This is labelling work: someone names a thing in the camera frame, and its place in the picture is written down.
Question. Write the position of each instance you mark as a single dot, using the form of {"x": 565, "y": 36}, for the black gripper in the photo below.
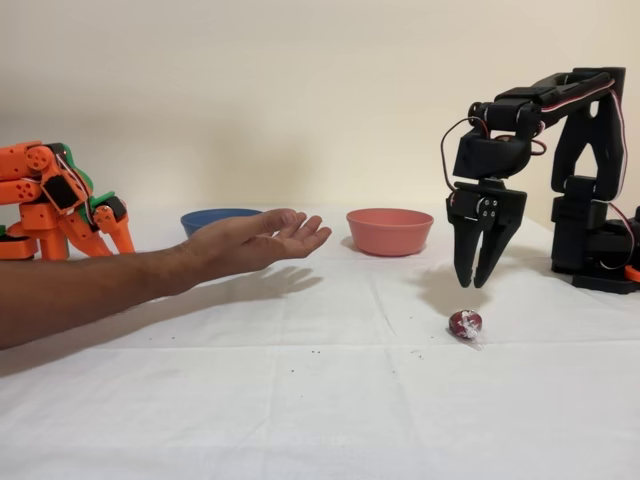
{"x": 502, "y": 200}

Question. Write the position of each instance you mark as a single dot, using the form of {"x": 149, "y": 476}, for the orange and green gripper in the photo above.
{"x": 111, "y": 216}

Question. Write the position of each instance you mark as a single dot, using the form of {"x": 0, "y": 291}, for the red candy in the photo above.
{"x": 462, "y": 324}

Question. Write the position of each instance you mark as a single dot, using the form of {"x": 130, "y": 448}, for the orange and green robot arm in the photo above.
{"x": 30, "y": 190}

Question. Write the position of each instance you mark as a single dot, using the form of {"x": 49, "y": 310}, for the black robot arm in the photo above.
{"x": 600, "y": 150}

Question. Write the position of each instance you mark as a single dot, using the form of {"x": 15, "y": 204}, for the person's bare forearm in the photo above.
{"x": 75, "y": 295}

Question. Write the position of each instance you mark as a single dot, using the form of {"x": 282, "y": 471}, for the person's bare hand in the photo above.
{"x": 260, "y": 240}

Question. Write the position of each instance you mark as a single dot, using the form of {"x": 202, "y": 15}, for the pink bowl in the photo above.
{"x": 390, "y": 232}

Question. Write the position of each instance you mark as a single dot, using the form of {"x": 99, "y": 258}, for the blue bowl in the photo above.
{"x": 200, "y": 222}

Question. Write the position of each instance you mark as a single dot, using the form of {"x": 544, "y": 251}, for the orange base clamp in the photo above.
{"x": 634, "y": 273}

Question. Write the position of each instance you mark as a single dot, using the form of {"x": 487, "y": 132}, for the white tablecloth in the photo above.
{"x": 320, "y": 400}

